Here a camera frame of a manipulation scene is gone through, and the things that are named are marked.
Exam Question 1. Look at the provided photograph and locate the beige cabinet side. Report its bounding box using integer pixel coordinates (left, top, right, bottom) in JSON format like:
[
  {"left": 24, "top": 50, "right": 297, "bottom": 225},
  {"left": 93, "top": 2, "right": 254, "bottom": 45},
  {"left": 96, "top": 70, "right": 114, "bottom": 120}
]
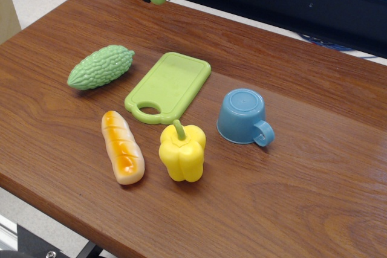
[{"left": 0, "top": 0, "right": 21, "bottom": 44}]

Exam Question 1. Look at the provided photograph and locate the black table leg bracket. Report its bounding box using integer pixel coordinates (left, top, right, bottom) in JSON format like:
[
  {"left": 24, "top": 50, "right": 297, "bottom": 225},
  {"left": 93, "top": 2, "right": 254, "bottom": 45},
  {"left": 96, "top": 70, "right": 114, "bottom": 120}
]
[{"left": 17, "top": 225, "right": 102, "bottom": 258}]

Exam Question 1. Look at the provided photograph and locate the light green cutting board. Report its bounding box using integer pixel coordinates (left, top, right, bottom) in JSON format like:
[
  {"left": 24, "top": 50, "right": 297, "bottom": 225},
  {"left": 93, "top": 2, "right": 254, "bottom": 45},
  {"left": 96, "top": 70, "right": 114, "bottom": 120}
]
[{"left": 124, "top": 52, "right": 211, "bottom": 125}]

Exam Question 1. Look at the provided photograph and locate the toy bread baguette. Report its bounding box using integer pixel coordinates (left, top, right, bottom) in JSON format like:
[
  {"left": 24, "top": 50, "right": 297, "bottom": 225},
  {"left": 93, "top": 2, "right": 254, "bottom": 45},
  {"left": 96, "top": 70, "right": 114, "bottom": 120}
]
[{"left": 101, "top": 111, "right": 145, "bottom": 185}]

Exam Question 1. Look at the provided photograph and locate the yellow toy bell pepper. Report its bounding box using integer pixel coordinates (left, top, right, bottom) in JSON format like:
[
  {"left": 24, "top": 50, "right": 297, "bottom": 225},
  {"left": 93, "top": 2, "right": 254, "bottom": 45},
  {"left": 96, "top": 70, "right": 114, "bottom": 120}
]
[{"left": 158, "top": 120, "right": 206, "bottom": 182}]

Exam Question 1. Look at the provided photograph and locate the blue cables bundle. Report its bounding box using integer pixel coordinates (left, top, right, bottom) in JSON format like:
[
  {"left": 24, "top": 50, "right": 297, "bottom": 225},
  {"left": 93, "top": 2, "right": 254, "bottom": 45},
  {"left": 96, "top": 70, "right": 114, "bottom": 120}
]
[{"left": 298, "top": 33, "right": 380, "bottom": 61}]

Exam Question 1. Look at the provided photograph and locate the dark blue metal beam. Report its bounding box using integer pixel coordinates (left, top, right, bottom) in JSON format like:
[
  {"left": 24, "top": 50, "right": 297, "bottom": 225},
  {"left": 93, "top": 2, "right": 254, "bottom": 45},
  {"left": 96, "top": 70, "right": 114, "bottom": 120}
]
[{"left": 186, "top": 0, "right": 386, "bottom": 57}]

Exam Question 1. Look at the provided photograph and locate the green toy bitter gourd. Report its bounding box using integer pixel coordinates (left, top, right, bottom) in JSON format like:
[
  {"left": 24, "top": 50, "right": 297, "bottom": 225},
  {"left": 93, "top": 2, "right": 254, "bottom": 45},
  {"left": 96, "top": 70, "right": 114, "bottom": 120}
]
[{"left": 67, "top": 45, "right": 135, "bottom": 90}]

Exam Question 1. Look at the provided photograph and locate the blue toy cup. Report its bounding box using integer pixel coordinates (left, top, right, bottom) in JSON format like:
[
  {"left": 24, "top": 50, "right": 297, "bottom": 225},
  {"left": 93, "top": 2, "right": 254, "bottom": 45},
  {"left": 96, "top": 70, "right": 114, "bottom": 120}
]
[{"left": 216, "top": 88, "right": 275, "bottom": 147}]

